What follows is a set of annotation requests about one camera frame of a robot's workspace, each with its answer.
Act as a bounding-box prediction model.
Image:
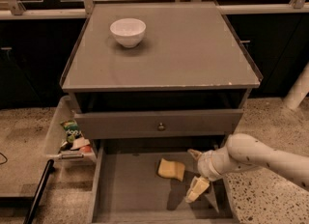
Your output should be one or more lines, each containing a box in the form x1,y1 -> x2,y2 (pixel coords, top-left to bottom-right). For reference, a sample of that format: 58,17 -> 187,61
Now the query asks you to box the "black pole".
23,159 -> 55,224

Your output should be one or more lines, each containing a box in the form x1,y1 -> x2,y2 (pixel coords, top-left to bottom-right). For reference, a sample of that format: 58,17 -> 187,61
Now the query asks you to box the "white post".
283,63 -> 309,110

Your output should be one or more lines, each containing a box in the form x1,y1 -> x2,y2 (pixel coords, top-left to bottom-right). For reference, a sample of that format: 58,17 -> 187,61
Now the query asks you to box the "open middle grey drawer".
87,136 -> 239,224

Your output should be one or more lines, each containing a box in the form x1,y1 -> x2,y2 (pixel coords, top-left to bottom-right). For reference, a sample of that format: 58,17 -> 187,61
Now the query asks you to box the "white ceramic bowl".
110,18 -> 147,48

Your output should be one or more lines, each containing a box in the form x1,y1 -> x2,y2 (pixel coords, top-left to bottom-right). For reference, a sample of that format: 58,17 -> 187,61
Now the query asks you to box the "yellow sponge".
157,158 -> 185,182

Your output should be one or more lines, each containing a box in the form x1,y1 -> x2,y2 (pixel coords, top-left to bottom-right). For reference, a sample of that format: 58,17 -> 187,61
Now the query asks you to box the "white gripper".
185,149 -> 230,203

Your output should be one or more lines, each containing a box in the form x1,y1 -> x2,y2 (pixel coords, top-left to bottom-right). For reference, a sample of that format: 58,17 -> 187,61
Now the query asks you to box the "clear plastic storage bin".
44,96 -> 97,167

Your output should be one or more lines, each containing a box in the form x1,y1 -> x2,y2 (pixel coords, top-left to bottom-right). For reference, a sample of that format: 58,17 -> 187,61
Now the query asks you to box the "white and red packet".
60,137 -> 91,153

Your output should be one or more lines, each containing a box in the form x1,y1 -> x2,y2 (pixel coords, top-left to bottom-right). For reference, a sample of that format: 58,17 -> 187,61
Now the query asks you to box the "top grey drawer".
74,109 -> 243,139

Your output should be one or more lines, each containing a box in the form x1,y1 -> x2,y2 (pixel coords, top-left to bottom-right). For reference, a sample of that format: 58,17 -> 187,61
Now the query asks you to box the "green chip bag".
61,120 -> 82,143

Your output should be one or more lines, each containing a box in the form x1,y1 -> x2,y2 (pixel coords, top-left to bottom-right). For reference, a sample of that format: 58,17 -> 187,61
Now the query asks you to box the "grey drawer cabinet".
59,1 -> 264,224

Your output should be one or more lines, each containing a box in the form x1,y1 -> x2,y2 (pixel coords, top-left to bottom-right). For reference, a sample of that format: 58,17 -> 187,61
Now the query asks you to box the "round metal drawer knob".
157,123 -> 166,131

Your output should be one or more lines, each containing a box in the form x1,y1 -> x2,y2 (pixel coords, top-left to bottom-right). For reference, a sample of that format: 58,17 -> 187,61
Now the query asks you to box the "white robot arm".
185,133 -> 309,203

